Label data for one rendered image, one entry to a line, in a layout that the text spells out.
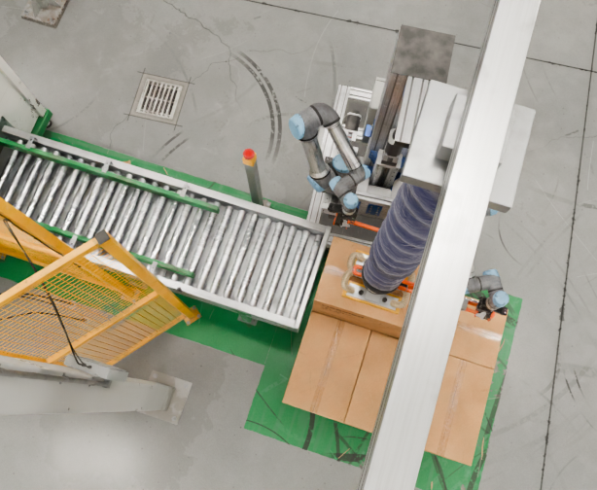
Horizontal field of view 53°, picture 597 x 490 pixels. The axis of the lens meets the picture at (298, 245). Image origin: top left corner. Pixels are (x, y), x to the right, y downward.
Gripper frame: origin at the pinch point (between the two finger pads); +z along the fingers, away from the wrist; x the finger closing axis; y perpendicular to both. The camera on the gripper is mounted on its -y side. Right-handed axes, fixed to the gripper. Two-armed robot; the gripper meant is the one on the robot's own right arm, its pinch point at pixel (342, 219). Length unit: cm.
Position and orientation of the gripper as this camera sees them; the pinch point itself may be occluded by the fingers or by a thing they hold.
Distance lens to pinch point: 346.0
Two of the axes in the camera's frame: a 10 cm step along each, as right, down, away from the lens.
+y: 9.5, 3.1, -0.8
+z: 0.0, 2.6, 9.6
